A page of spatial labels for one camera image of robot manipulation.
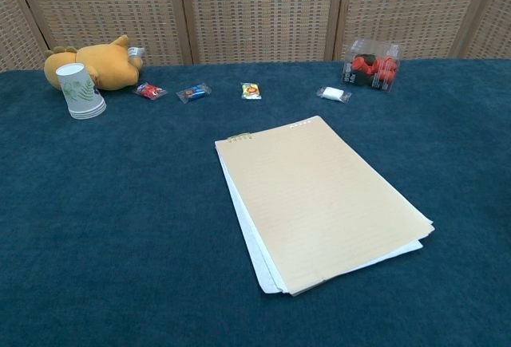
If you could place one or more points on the yellow plush toy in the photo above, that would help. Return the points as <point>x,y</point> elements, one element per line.
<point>108,64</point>

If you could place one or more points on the yellow wrapped candy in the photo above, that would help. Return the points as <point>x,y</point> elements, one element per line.
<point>251,91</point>

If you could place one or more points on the red wrapped candy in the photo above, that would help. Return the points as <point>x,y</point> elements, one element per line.
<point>149,91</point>

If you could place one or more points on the woven rattan folding screen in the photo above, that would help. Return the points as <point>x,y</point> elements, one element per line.
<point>259,12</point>

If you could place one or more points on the blue wrapped candy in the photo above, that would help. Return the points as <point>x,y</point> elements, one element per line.
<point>193,92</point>

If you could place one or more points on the stacked fern print paper cups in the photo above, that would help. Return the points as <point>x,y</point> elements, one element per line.
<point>80,91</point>

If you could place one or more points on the lined paper notepad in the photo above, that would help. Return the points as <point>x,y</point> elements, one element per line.
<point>319,203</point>

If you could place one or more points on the clear box of red clips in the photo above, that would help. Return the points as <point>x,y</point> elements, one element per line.
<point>371,69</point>

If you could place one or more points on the white wrapped candy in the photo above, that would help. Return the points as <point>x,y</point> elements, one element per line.
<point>332,93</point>

